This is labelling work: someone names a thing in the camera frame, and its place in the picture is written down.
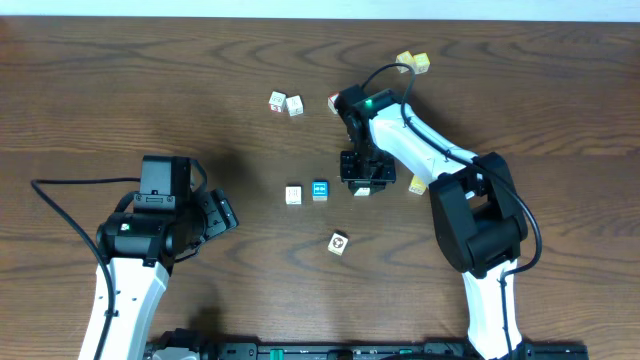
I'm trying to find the red letter A block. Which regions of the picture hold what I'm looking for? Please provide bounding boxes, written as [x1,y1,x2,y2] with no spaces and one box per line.
[328,93,339,114]

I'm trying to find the white green wooden block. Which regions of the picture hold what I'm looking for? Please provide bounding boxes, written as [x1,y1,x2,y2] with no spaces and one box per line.
[354,187,371,197]

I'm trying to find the white block letter B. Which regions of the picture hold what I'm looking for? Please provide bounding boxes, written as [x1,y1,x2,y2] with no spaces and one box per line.
[285,186,302,205]

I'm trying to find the yellow block near centre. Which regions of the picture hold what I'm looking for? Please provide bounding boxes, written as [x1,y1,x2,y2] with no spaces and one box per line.
[408,175,427,195]

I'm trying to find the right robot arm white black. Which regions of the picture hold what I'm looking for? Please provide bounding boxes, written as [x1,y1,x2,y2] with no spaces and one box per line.
[333,85,528,359]

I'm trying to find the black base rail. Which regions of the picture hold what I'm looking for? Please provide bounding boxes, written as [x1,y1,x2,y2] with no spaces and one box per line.
[144,328,591,360]

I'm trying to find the yellow far right block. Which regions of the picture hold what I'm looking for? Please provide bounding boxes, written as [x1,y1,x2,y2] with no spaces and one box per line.
[413,52,431,74]

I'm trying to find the pale yellow far block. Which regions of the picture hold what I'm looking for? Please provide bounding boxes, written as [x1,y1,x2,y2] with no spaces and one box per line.
[395,51,415,73]

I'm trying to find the white letter wooden block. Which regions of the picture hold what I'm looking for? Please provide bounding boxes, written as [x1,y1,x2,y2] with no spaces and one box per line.
[286,95,304,116]

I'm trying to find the white red wooden block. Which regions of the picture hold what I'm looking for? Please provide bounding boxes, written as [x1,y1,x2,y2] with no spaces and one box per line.
[268,91,287,113]

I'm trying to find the brown circle wooden block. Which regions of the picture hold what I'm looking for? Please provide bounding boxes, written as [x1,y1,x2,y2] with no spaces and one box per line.
[327,233,349,256]

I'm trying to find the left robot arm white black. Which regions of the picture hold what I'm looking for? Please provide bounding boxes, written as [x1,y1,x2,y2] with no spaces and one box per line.
[79,189,238,359]

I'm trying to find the blue top wooden block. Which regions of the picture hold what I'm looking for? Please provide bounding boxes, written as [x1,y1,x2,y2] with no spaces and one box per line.
[312,181,329,201]

